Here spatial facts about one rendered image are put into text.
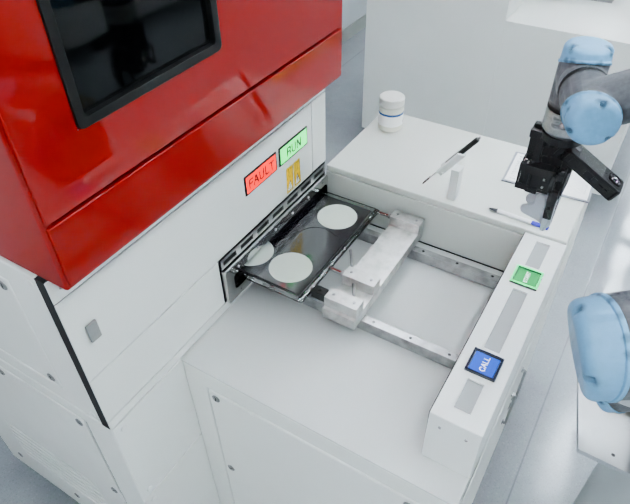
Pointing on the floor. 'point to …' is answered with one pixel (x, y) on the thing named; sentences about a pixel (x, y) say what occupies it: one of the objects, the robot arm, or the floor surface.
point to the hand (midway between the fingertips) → (547, 225)
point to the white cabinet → (315, 446)
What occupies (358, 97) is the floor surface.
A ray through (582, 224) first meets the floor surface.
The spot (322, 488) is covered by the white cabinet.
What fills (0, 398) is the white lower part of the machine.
